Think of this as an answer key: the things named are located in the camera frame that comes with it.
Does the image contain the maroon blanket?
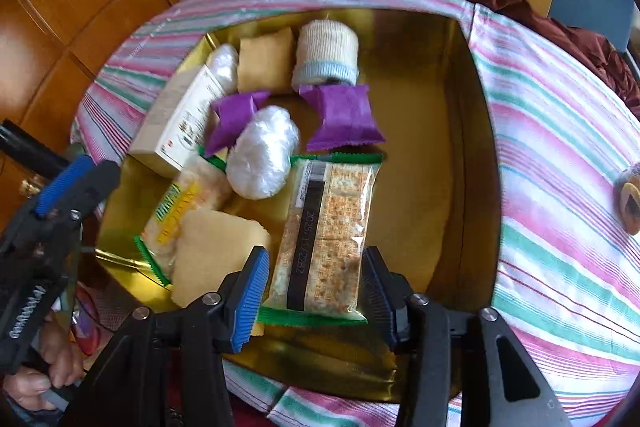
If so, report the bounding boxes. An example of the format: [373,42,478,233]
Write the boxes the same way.
[332,0,640,118]

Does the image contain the yellow sponge cake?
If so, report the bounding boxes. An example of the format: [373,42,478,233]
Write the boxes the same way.
[172,209,271,309]
[236,27,296,96]

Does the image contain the person's left hand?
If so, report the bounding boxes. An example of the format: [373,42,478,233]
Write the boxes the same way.
[0,316,84,413]

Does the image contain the white carton box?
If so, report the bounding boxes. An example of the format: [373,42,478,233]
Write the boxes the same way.
[129,64,232,172]

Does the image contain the green cracker packet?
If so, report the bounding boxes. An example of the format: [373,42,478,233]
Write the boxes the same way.
[257,152,384,326]
[134,154,234,286]

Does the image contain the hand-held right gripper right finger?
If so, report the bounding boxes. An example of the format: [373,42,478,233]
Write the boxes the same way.
[361,247,573,427]

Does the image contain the white blue sock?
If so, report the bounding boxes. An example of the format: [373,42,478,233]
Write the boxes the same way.
[291,20,361,89]

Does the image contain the gold tin box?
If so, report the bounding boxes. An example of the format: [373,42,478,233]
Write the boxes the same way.
[95,7,504,404]

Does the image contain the purple snack packet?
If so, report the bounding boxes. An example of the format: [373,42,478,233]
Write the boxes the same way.
[299,83,387,153]
[202,91,271,158]

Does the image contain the white plastic-wrapped ball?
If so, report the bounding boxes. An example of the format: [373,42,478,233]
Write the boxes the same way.
[206,43,240,94]
[226,105,301,200]

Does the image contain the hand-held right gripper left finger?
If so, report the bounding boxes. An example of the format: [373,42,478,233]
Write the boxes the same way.
[60,246,271,427]

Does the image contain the striped tablecloth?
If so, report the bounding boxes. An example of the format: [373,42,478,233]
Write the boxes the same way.
[70,0,640,427]

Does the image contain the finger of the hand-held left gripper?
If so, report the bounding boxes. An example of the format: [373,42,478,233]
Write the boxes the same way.
[60,161,121,213]
[35,155,96,220]

